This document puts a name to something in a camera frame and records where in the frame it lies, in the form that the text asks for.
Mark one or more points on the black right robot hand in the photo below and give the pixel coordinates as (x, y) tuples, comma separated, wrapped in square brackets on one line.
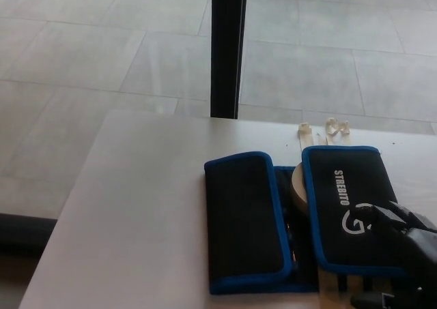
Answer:
[(418, 254)]

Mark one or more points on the black blue-trimmed folding toolkit case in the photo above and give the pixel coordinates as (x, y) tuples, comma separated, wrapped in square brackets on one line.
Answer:
[(240, 203)]

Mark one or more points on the beige masking tape roll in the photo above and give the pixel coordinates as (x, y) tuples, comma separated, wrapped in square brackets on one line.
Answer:
[(299, 189)]

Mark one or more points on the black vertical window post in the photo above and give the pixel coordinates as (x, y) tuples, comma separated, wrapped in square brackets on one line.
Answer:
[(225, 49)]

